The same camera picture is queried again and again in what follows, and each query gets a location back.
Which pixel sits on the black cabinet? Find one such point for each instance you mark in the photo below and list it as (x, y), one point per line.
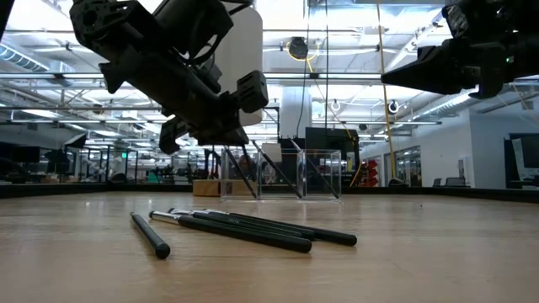
(332, 139)

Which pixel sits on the thin black pointed makeup brush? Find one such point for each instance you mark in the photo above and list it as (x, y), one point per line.
(149, 235)

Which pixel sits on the red storage rack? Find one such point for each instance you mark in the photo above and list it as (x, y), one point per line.
(372, 172)

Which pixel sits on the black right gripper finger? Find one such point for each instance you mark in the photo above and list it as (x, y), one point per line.
(429, 71)
(481, 89)

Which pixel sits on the small round ceiling reel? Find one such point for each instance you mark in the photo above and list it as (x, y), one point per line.
(335, 105)
(393, 107)

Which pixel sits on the white card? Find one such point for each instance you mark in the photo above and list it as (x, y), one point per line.
(271, 152)

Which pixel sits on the black spoolie makeup brush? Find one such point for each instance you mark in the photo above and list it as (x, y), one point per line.
(278, 170)

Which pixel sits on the dark wall screen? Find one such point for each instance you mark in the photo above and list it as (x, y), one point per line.
(530, 155)

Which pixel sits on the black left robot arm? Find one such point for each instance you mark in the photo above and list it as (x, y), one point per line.
(181, 25)

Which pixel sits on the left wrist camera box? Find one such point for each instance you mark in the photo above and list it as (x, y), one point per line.
(252, 90)

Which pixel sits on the white cylinder lamp wooden base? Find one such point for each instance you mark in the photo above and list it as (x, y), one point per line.
(248, 50)

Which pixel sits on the black brush long silver ferrule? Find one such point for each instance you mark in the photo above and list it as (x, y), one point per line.
(252, 235)

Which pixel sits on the black table edge rim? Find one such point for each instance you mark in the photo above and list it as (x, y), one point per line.
(463, 194)

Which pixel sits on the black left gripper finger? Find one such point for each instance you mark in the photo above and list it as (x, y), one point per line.
(219, 138)
(172, 134)

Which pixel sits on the clear acrylic brush organizer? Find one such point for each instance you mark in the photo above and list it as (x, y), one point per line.
(302, 177)

